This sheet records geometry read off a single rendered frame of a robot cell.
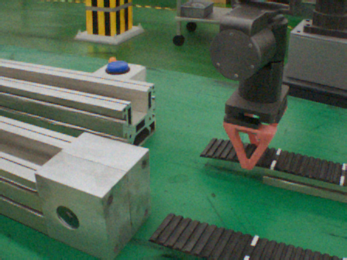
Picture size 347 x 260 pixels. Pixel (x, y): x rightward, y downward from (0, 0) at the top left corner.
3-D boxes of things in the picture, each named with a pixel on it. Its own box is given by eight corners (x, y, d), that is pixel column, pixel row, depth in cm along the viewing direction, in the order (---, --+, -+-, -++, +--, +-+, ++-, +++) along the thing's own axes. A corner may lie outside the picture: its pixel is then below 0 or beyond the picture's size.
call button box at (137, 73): (146, 95, 84) (146, 65, 80) (121, 115, 76) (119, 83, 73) (112, 88, 86) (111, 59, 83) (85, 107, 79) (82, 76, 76)
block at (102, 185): (159, 203, 55) (159, 138, 50) (111, 263, 45) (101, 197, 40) (101, 184, 58) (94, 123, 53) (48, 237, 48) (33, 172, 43)
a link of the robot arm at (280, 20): (293, 10, 50) (252, 3, 52) (278, 20, 45) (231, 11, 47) (289, 60, 53) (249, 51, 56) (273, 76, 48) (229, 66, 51)
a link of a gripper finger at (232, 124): (218, 171, 57) (223, 107, 52) (234, 145, 63) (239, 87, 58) (266, 183, 54) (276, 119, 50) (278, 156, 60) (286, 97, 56)
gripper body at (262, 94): (222, 117, 53) (226, 60, 49) (245, 88, 61) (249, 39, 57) (273, 128, 50) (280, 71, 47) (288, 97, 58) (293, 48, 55)
